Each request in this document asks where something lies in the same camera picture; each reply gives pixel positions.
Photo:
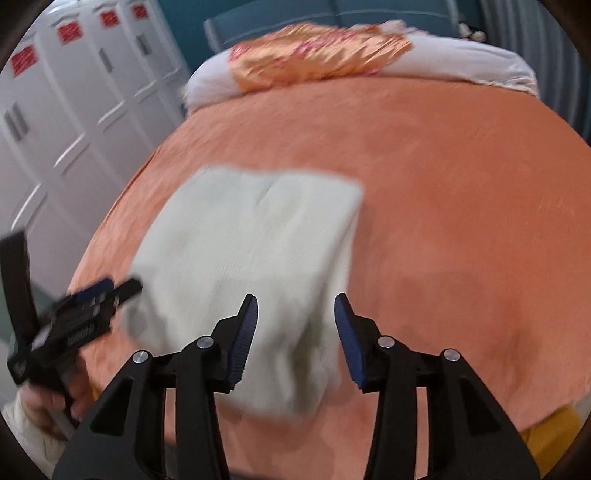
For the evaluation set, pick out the orange floral satin pillow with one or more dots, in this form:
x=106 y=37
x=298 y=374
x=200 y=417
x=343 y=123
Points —
x=308 y=52

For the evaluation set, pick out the orange velvet bed cover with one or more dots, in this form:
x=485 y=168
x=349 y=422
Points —
x=475 y=227

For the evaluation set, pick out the blue upholstered headboard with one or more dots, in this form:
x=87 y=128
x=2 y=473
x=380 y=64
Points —
x=440 y=17

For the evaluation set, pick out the blue grey curtain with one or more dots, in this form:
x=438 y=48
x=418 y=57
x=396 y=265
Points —
x=529 y=29

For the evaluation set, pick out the white knitted sweater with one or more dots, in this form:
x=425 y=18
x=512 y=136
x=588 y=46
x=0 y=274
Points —
x=284 y=237

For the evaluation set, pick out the person's left hand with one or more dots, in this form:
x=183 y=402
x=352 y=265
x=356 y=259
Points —
x=41 y=405

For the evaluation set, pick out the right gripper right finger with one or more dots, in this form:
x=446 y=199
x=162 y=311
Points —
x=470 y=434

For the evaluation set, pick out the white wardrobe with red decals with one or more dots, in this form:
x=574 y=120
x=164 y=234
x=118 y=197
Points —
x=91 y=90

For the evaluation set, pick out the white pink quilt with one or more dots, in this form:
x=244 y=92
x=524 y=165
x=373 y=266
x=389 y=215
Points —
x=432 y=57

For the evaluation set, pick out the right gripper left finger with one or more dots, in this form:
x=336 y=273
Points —
x=122 y=436

